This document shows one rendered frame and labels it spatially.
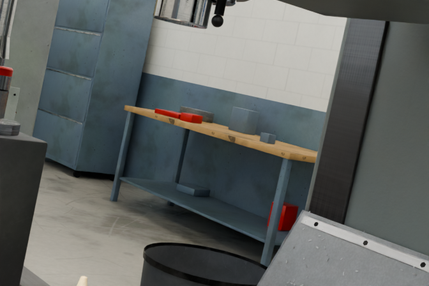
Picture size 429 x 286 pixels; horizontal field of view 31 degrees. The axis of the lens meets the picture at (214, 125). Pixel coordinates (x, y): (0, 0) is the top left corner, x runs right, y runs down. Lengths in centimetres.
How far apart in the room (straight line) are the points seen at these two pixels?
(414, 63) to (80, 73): 726
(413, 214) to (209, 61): 661
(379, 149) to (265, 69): 591
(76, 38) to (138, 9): 76
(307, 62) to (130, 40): 228
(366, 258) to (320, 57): 550
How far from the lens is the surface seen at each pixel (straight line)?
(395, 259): 92
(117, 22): 795
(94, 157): 803
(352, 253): 95
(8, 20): 96
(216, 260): 293
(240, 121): 648
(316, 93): 635
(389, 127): 95
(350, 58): 100
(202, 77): 752
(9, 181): 94
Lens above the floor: 124
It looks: 3 degrees down
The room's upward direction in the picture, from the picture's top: 12 degrees clockwise
